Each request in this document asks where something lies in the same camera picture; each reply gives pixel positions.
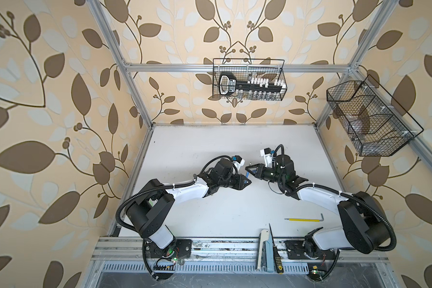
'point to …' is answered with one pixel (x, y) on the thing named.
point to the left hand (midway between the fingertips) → (251, 181)
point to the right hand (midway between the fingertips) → (246, 170)
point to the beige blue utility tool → (265, 257)
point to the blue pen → (247, 174)
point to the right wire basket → (375, 124)
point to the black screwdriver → (278, 264)
